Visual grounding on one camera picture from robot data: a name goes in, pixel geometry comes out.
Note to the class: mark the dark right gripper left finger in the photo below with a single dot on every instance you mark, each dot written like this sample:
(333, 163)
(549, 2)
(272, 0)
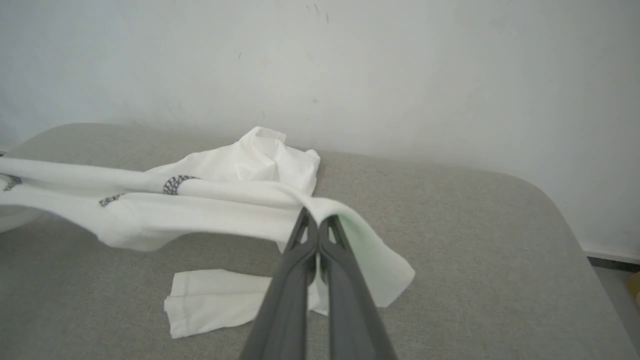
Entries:
(287, 310)

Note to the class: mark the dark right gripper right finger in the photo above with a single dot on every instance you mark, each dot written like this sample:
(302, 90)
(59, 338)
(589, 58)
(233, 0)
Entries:
(350, 315)

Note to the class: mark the white garment with brown label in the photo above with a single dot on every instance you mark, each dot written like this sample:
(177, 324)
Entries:
(225, 210)

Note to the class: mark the grey-green fabric sofa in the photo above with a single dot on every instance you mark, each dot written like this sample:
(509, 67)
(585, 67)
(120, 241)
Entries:
(475, 250)

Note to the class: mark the dark baseboard strip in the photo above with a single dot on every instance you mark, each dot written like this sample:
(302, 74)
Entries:
(615, 263)

